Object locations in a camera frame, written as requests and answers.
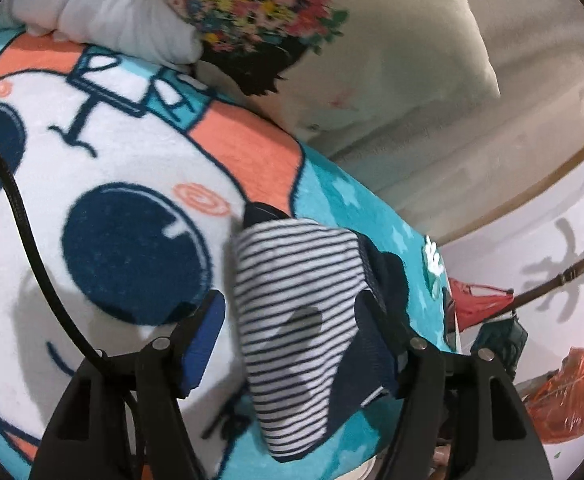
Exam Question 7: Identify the beige floral pillow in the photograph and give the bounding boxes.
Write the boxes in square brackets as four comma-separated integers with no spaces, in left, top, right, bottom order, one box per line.
[166,0,499,136]

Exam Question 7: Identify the dark wooden coat rack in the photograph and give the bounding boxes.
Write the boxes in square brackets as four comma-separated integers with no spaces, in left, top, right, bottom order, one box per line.
[509,256,584,311]

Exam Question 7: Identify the navy striped child pants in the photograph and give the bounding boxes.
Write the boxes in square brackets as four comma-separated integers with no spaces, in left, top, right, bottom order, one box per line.
[234,203,409,463]

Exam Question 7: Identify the green hanging bag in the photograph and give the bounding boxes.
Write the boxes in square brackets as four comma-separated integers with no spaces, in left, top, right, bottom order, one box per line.
[471,316,528,379]

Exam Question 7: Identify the orange plastic bag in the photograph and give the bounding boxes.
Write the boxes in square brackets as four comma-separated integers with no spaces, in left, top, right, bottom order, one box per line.
[524,347,584,444]

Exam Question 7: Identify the black cable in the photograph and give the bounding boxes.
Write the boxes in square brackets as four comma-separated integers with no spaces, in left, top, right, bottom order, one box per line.
[0,136,106,361]

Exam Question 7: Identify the white plush pillow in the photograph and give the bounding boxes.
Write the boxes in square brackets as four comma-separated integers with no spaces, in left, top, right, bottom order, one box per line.
[4,0,203,66]

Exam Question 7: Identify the turquoise cartoon star blanket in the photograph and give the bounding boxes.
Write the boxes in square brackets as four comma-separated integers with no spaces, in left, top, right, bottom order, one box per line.
[0,29,447,479]

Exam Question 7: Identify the beige curtain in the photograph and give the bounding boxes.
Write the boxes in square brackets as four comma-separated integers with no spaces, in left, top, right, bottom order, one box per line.
[329,0,584,243]

